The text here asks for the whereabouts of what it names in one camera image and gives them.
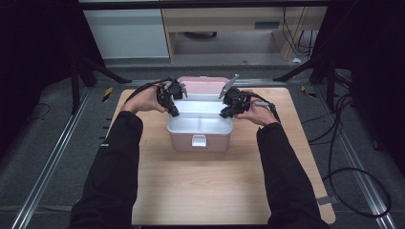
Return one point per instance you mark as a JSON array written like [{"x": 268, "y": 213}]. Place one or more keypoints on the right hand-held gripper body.
[{"x": 238, "y": 100}]

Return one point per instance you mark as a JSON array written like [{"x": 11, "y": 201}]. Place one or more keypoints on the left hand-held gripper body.
[{"x": 168, "y": 92}]

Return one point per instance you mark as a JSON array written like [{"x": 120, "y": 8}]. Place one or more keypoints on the white divided tray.
[{"x": 191, "y": 125}]

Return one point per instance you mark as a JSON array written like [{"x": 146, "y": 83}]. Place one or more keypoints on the pink storage box with lid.
[{"x": 200, "y": 144}]

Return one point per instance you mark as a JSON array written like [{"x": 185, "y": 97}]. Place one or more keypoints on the person's right hand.
[{"x": 261, "y": 113}]

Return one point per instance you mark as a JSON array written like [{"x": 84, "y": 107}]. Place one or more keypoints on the person's left hand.
[{"x": 143, "y": 101}]

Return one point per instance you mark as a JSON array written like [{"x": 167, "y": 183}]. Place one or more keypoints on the yellow black tape strip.
[
  {"x": 107, "y": 94},
  {"x": 308, "y": 92}
]

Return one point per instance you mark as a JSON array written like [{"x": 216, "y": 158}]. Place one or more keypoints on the small white plug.
[{"x": 296, "y": 60}]

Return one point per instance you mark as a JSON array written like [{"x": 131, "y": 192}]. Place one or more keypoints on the white cabinet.
[{"x": 127, "y": 35}]

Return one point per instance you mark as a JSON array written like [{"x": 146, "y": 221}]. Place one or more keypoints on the light wooden desk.
[{"x": 223, "y": 19}]

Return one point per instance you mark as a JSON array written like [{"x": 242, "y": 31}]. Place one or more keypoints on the black metal stand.
[
  {"x": 75, "y": 89},
  {"x": 331, "y": 89}
]

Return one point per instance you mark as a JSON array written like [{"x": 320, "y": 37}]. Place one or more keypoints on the grey tape piece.
[{"x": 327, "y": 200}]

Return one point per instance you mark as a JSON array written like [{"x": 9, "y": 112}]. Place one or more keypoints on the long metal floor rail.
[
  {"x": 51, "y": 165},
  {"x": 359, "y": 178}
]

